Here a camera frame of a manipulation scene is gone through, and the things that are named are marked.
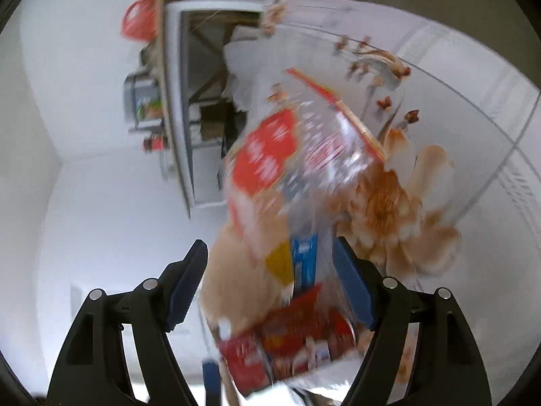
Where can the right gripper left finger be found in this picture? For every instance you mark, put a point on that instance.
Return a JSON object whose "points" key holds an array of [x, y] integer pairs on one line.
{"points": [[91, 368]]}

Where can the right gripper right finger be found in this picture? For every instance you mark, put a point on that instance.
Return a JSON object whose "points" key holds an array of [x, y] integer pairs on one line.
{"points": [[447, 368]]}

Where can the clear plastic trash bag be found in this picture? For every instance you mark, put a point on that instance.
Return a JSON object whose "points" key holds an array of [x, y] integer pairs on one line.
{"points": [[307, 174]]}

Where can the floral tablecloth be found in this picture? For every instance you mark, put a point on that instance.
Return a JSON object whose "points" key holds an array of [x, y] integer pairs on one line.
{"points": [[464, 132]]}

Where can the red lid jar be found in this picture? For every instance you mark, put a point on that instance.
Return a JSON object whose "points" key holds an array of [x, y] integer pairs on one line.
{"points": [[155, 142]]}

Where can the white metal shelf table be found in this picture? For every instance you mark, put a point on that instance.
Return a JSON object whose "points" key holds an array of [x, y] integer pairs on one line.
{"points": [[191, 36]]}

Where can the steel pot with lid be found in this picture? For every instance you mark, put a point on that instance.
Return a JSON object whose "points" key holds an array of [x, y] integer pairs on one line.
{"points": [[143, 111]]}

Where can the white sack under shelf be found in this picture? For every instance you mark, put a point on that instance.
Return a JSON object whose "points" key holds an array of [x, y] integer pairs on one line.
{"points": [[257, 66]]}

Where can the red plastic bag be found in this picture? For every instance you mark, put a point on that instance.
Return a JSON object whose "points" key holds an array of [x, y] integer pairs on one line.
{"points": [[139, 22]]}

